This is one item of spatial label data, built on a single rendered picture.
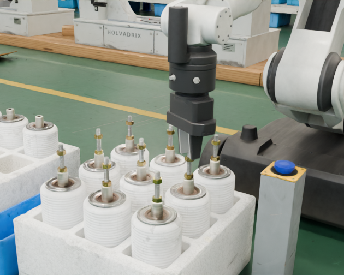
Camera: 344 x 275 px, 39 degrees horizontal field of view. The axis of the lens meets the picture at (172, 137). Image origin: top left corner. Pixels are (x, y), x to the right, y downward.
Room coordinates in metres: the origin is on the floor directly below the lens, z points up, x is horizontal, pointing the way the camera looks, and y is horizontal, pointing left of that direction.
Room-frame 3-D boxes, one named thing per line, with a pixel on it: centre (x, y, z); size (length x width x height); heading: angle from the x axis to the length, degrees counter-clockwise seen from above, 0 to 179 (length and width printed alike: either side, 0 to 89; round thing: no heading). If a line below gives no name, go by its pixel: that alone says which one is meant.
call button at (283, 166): (0.87, -0.22, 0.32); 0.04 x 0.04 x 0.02
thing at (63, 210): (0.91, 0.23, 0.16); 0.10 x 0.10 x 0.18
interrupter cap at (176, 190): (0.89, -0.04, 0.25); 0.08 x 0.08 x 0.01
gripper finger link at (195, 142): (0.87, -0.05, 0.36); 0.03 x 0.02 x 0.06; 124
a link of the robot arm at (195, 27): (0.88, -0.04, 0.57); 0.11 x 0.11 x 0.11; 55
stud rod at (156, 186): (0.79, 0.02, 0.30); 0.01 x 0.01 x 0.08
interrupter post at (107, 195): (0.85, 0.13, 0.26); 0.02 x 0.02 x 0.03
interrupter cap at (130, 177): (0.95, 0.06, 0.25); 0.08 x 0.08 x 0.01
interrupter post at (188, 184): (0.89, -0.04, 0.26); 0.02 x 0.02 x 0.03
